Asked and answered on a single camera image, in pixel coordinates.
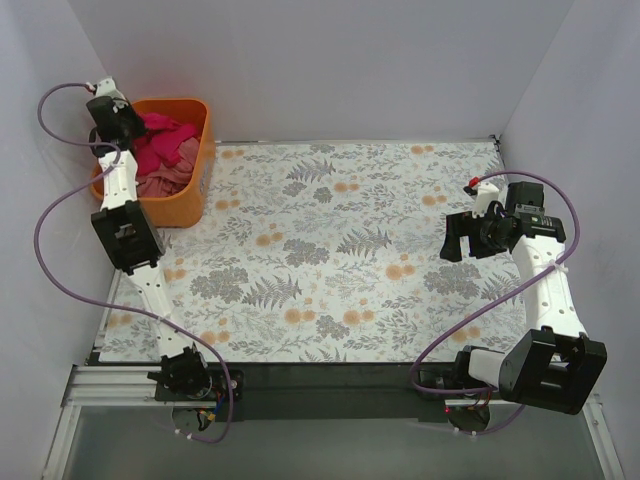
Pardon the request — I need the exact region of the floral table mat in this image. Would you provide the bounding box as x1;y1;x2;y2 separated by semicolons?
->
97;140;557;364

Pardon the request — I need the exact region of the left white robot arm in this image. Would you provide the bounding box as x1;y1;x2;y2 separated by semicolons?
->
87;95;213;400

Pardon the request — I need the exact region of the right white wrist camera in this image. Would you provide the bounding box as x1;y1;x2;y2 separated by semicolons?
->
464;177;500;218

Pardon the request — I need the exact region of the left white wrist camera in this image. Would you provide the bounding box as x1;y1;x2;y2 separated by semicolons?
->
92;77;126;101

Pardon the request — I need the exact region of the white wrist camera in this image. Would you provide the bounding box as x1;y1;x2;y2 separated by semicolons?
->
464;177;500;218
92;77;126;101

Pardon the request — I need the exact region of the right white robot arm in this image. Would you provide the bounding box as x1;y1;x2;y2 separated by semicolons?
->
440;179;607;415

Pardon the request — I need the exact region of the magenta t shirt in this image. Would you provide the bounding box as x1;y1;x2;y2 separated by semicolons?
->
134;113;199;175

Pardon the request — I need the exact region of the aluminium frame rail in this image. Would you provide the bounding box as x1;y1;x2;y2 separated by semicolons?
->
44;365;624;479

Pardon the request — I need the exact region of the salmon pink t shirt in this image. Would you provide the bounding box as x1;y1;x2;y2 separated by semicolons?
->
136;138;200;198

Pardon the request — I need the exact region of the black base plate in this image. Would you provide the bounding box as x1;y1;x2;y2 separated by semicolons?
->
147;362;477;422

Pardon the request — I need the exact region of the orange plastic basket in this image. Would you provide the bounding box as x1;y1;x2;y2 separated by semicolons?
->
89;98;214;228

